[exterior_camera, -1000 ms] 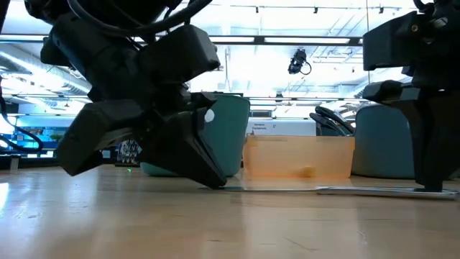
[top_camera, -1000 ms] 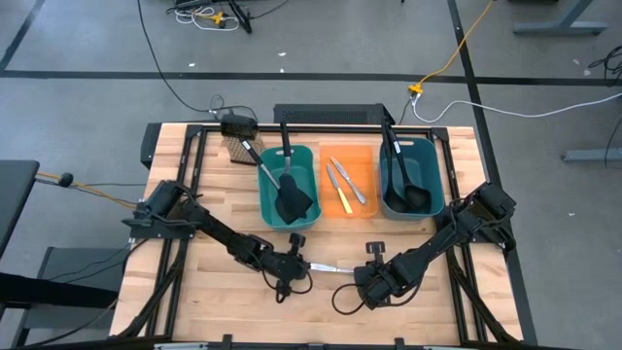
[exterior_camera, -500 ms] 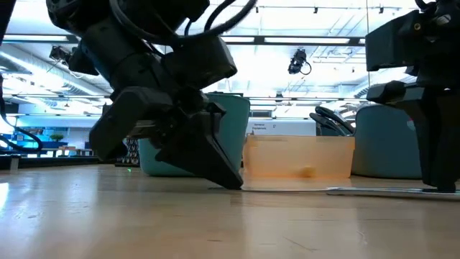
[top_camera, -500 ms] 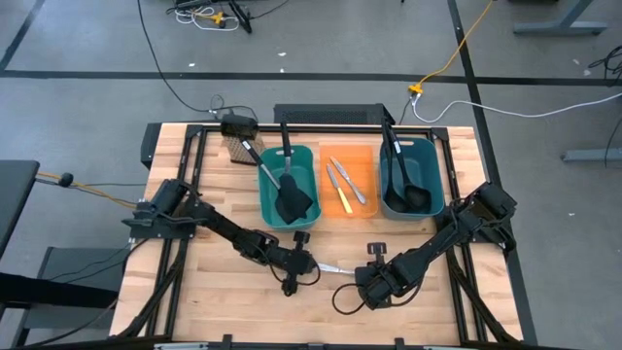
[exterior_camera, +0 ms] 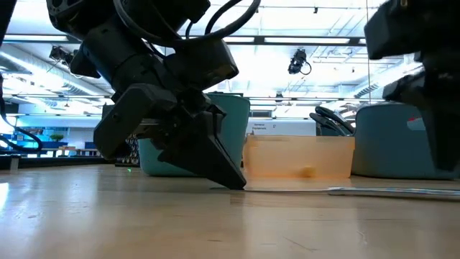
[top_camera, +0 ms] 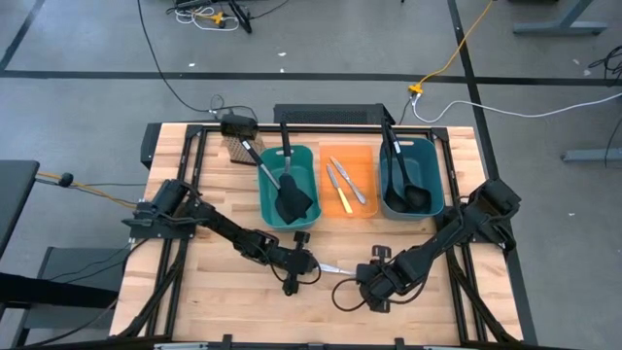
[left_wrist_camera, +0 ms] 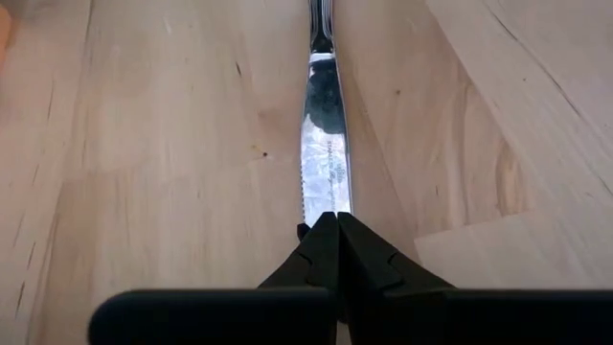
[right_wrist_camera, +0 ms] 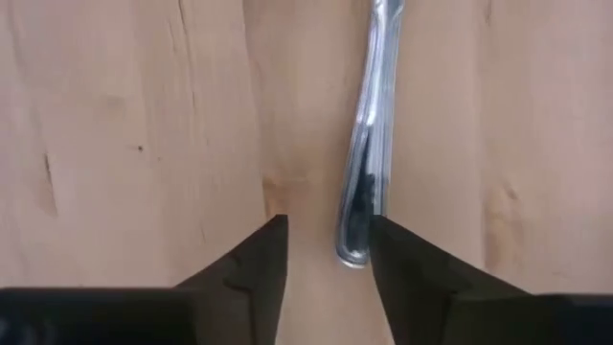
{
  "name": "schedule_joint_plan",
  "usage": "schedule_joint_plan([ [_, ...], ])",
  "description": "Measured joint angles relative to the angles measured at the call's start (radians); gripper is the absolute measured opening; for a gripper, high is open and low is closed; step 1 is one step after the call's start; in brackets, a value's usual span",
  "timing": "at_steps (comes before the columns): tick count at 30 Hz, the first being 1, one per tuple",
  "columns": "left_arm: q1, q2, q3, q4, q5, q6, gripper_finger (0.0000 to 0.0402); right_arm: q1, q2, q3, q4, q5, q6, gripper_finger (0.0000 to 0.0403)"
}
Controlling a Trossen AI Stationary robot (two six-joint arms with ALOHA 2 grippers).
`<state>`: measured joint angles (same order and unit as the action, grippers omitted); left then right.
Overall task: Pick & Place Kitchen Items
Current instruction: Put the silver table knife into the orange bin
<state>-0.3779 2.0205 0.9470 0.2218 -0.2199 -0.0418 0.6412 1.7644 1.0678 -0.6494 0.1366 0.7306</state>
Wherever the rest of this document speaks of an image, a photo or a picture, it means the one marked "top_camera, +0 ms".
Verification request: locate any black side table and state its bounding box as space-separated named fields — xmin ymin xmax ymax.
xmin=0 ymin=159 xmax=41 ymax=259

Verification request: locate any teal green plastic bin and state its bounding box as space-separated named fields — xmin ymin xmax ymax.
xmin=257 ymin=144 xmax=323 ymax=231

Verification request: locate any steel table knife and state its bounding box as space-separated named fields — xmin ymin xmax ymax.
xmin=328 ymin=155 xmax=367 ymax=205
xmin=318 ymin=262 xmax=359 ymax=277

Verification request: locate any yellow extension cord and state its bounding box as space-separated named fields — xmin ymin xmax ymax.
xmin=407 ymin=0 xmax=495 ymax=96

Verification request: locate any black floor cable bundle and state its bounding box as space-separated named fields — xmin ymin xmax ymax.
xmin=587 ymin=46 xmax=622 ymax=169

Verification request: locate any long black floor cable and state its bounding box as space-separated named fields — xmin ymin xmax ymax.
xmin=137 ymin=0 xmax=259 ymax=123

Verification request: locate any black power strip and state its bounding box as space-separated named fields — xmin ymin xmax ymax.
xmin=227 ymin=0 xmax=254 ymax=34

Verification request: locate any left gripper black cable loop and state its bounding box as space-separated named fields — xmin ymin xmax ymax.
xmin=269 ymin=262 xmax=323 ymax=289

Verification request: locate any white floor cable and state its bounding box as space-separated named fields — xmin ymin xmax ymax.
xmin=411 ymin=91 xmax=622 ymax=123

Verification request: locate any translucent orange plastic tray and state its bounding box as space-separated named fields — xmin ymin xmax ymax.
xmin=319 ymin=144 xmax=379 ymax=219

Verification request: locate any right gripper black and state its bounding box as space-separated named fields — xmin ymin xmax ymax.
xmin=357 ymin=245 xmax=414 ymax=312

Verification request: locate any steel box grater black handle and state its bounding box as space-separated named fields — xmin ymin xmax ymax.
xmin=221 ymin=115 xmax=267 ymax=165

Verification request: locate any yellow-handled table knife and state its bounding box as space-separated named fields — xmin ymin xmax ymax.
xmin=325 ymin=163 xmax=355 ymax=215

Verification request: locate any grey metal desk foot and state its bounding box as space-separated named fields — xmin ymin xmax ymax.
xmin=561 ymin=148 xmax=622 ymax=162
xmin=512 ymin=0 xmax=608 ymax=36

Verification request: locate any dark blue plastic bin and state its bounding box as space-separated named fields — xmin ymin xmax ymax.
xmin=378 ymin=136 xmax=446 ymax=221

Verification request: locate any black plastic ladle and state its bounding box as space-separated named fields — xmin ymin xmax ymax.
xmin=381 ymin=119 xmax=410 ymax=215

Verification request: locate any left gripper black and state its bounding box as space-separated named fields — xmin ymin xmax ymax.
xmin=271 ymin=230 xmax=323 ymax=297

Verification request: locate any black mesh computer case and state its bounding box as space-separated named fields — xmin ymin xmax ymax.
xmin=273 ymin=103 xmax=396 ymax=125

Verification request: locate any short black power cable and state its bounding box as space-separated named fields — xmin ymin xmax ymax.
xmin=398 ymin=94 xmax=415 ymax=125

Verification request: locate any right gripper black cable loop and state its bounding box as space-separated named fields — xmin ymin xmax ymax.
xmin=331 ymin=276 xmax=370 ymax=313

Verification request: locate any coiled white cable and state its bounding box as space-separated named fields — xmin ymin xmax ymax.
xmin=173 ymin=5 xmax=240 ymax=32

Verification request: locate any black metal rig frame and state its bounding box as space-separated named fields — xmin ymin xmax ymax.
xmin=109 ymin=121 xmax=538 ymax=350

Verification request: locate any gripper black cable loop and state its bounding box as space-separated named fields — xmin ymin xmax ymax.
xmin=269 ymin=262 xmax=323 ymax=289
xmin=331 ymin=276 xmax=370 ymax=313

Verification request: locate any black slotted spatula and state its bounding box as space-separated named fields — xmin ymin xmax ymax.
xmin=279 ymin=122 xmax=315 ymax=220

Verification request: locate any orange cable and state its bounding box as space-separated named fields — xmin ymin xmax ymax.
xmin=36 ymin=170 xmax=140 ymax=210

